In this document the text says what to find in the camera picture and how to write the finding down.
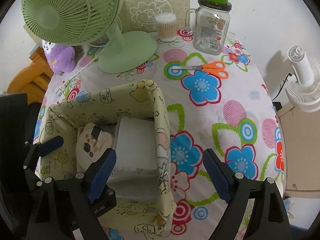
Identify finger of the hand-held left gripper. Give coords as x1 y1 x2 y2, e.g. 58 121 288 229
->
91 189 118 217
22 135 64 188

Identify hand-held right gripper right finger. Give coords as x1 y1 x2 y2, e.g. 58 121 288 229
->
202 148 293 240

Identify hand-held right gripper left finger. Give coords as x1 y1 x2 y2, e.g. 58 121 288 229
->
26 148 118 240

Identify yellow printed storage box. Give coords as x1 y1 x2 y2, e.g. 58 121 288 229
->
40 79 177 238

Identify white face mask pack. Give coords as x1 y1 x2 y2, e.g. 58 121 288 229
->
110 116 160 198

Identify floral tablecloth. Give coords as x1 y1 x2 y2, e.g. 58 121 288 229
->
32 27 285 240

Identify purple plush toy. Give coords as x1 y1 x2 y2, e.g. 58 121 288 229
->
41 40 76 75

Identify green desk fan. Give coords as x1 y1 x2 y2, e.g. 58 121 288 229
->
21 0 158 74

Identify white standing fan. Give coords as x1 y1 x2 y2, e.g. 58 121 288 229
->
285 45 320 112

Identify glass mug jar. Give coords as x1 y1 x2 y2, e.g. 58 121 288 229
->
185 0 233 55

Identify cotton swab container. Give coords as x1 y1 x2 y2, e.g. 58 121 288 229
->
155 13 177 42

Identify yellow-green cartoon cushion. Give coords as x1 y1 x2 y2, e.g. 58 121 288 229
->
120 0 190 33

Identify orange handled scissors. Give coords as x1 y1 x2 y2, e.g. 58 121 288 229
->
172 61 229 79

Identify black fan cable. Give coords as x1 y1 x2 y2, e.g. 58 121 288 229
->
271 72 294 102

